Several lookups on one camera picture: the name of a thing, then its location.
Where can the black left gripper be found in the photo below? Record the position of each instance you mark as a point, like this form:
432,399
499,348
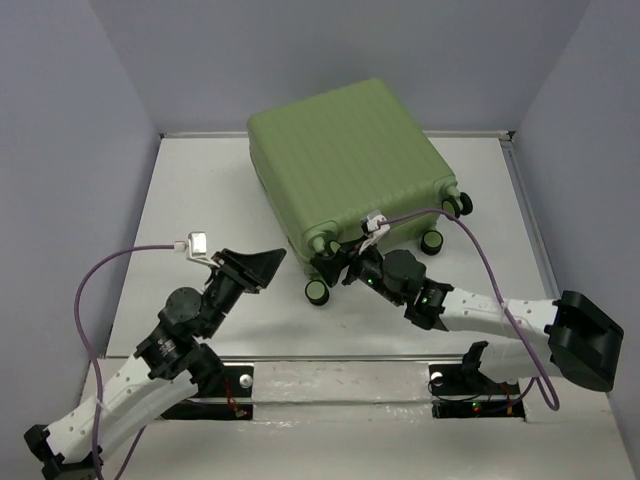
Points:
254,270

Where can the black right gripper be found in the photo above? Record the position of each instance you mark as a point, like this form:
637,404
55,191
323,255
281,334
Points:
331,264

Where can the green hard-shell suitcase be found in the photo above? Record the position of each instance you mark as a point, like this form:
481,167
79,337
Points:
327,161

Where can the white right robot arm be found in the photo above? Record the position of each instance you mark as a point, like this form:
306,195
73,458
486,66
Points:
569,337

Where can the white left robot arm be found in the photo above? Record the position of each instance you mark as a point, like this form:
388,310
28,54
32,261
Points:
172,364

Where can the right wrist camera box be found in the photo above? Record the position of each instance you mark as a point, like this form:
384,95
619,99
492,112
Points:
375,226

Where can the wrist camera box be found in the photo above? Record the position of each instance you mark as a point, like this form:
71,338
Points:
197,247
375,226

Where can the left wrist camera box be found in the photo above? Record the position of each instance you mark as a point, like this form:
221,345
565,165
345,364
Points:
197,247

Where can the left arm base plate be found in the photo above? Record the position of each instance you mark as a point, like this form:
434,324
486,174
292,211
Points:
231,400

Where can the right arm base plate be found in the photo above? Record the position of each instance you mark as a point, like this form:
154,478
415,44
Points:
456,396

